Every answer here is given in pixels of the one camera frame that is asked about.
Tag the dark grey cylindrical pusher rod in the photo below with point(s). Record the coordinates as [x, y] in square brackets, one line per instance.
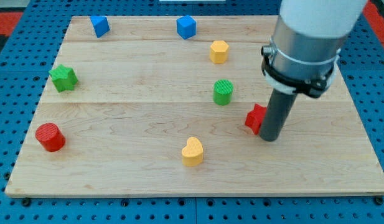
[276, 114]

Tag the red star block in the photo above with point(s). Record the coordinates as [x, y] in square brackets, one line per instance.
[255, 118]

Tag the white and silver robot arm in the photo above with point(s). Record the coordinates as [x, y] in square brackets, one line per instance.
[302, 54]

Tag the yellow hexagon block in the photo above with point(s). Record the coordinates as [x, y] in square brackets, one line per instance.
[219, 51]

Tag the green star block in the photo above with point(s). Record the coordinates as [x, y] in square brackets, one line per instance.
[63, 78]

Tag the green cylinder block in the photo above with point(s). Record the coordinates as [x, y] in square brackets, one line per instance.
[222, 92]

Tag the yellow heart block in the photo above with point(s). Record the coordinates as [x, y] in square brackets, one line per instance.
[192, 153]

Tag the blue cube block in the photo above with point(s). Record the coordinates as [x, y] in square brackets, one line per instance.
[186, 26]

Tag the light wooden board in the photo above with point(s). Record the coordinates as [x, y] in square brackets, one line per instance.
[142, 91]

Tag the blue triangular prism block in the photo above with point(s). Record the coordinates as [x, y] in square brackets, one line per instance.
[100, 25]

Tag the red cylinder block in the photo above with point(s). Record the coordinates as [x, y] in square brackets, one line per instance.
[50, 137]

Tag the black cable clamp on arm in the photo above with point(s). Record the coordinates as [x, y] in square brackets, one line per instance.
[290, 76]

